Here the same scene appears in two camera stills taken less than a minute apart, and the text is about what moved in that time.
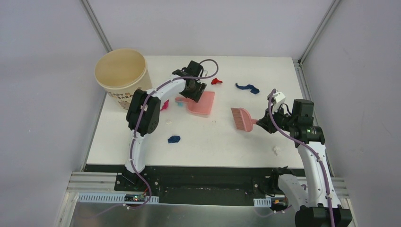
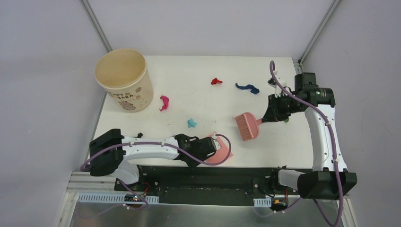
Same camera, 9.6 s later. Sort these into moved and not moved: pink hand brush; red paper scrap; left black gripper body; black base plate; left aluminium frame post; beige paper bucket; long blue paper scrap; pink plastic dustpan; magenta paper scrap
Moved: left black gripper body; pink hand brush; pink plastic dustpan
Not moved: magenta paper scrap; beige paper bucket; long blue paper scrap; black base plate; red paper scrap; left aluminium frame post
